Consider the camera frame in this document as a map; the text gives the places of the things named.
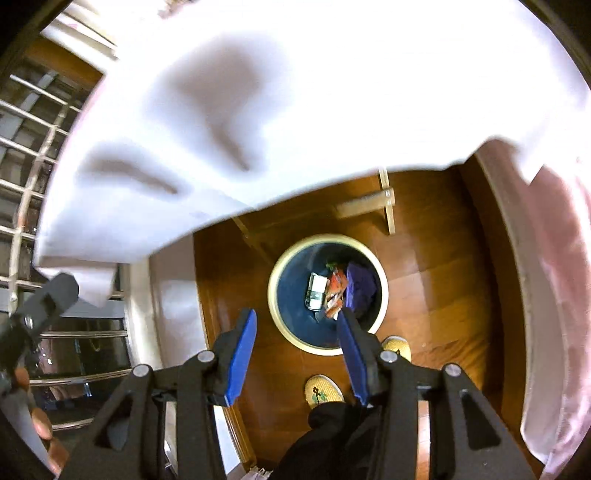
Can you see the purple plastic bag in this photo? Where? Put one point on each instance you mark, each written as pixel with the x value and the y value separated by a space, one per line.
pixel 360 288

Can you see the wooden table frame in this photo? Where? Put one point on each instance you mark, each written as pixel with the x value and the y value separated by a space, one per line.
pixel 364 203

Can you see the green paper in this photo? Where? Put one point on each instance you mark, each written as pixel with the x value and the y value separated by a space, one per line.
pixel 332 266

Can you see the person's black pants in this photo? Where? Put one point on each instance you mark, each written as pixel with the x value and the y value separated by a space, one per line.
pixel 318 443

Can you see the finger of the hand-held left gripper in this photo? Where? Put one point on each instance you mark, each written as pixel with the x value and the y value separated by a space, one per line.
pixel 51 300

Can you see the person's left hand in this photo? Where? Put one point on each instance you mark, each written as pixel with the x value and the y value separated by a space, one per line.
pixel 44 427

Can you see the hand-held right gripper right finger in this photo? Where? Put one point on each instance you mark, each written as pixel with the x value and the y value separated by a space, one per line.
pixel 355 364

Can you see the pink bedsheet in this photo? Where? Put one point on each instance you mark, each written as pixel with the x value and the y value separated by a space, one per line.
pixel 563 277

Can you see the orange snack packet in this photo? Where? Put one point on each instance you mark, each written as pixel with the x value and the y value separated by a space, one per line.
pixel 334 293

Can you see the cartoon printed tablecloth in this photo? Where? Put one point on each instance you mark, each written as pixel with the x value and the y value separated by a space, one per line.
pixel 277 115

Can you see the metal window grille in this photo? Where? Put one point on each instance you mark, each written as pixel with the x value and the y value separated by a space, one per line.
pixel 27 152

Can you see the blue trash bin yellow rim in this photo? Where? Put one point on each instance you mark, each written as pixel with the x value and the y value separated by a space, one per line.
pixel 291 288

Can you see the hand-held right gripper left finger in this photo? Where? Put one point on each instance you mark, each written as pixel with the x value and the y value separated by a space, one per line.
pixel 242 355

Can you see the yellow slipper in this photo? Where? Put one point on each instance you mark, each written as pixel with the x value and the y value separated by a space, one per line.
pixel 323 391
pixel 397 347

